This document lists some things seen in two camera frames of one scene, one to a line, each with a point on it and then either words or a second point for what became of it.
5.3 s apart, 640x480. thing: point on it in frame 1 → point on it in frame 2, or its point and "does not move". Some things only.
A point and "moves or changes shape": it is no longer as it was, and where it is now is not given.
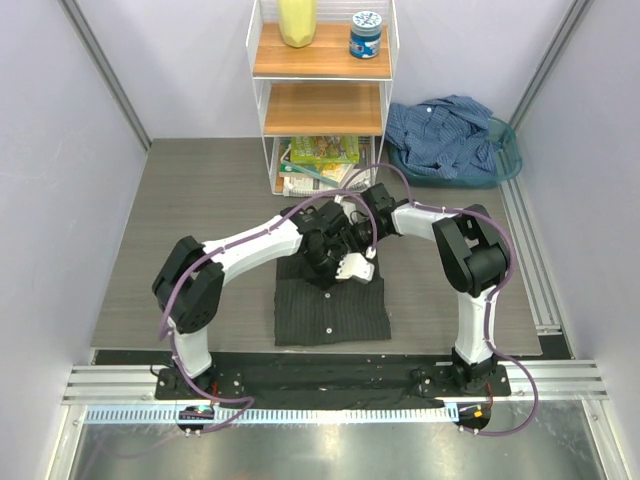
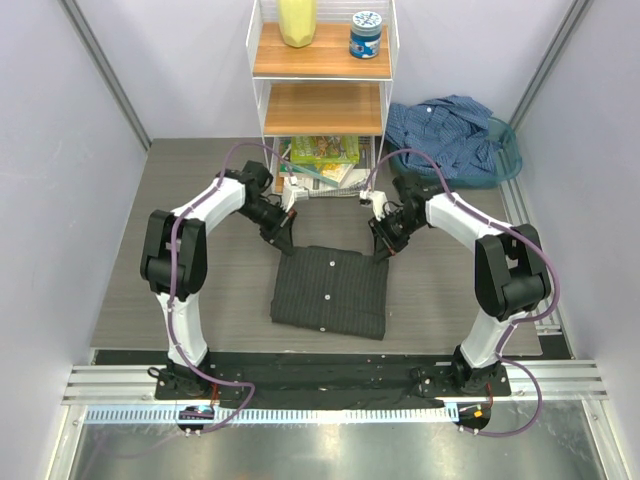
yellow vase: x=297 y=22 does not move
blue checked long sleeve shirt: x=444 y=135 does not move
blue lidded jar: x=365 y=35 does not move
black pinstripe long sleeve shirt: x=345 y=311 moves or changes shape
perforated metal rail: x=279 y=415 does not move
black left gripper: x=324 y=281 → x=281 y=231
